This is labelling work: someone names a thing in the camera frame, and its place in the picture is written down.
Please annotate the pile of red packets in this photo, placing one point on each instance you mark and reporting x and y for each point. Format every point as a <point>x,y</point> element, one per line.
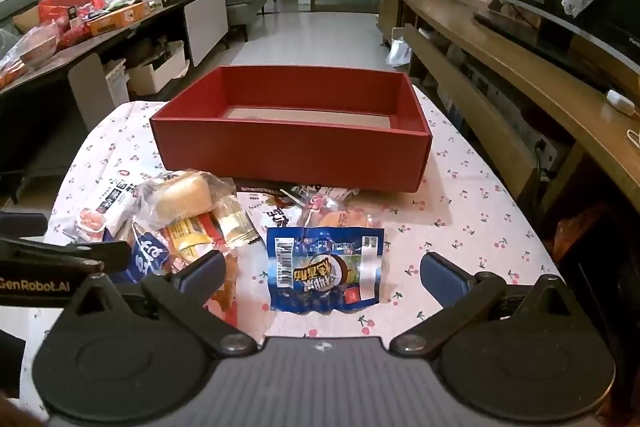
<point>35,49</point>

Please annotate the orange snack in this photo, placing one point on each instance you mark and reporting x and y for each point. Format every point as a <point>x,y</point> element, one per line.
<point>340,217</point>

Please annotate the blue white lettered snack packet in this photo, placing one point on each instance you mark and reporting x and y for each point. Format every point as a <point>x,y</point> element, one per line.
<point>147,257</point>

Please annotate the wooden television cabinet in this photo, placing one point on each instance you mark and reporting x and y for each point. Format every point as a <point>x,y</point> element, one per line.
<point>525,72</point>

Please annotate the clear bun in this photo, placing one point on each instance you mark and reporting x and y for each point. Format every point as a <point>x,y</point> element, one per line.
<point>182,197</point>

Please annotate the red cardboard box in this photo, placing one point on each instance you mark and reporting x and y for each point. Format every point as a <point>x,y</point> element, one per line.
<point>290,152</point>

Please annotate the gold snack packet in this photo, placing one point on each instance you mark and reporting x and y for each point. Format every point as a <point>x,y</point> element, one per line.
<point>235,222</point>

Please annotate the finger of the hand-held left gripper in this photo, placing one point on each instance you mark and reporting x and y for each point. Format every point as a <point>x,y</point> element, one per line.
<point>22,224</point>
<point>90,254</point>

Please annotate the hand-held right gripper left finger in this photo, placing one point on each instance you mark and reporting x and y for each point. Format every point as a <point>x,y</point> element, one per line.
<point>200,274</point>

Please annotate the silver plastic bag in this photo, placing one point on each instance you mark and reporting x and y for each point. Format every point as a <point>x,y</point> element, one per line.
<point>400,49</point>

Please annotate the red yellow snack packet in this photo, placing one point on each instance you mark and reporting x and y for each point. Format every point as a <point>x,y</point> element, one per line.
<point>190,239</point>

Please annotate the white storage box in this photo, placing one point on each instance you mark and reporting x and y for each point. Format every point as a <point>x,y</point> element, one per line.
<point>155,74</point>

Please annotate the orange print snack packet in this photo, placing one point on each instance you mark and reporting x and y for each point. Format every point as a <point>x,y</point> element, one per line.
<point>225,287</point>

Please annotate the grey sofa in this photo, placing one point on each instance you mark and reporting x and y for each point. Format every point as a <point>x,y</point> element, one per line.
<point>245,2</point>

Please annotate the white red logo snack packet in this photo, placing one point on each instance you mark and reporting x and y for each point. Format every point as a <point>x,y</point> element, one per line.
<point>115,202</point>

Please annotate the long grey table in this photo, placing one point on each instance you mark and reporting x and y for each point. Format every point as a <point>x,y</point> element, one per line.
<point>207,27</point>

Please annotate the black and white snack packet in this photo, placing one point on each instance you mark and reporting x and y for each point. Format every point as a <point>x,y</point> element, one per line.
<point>260,187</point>

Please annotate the orange flat box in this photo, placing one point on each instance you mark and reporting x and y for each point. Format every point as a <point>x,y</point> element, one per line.
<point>117,19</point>

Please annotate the cherry print tablecloth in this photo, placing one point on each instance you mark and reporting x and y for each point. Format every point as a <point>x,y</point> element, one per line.
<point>475,217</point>

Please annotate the white power adapter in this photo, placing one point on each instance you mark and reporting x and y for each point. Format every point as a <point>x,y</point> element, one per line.
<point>620,101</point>

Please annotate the white red fruit snack packet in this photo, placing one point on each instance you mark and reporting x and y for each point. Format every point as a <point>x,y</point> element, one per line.
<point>270,212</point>

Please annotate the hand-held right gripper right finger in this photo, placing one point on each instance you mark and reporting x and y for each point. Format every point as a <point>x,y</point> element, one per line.
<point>442,274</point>

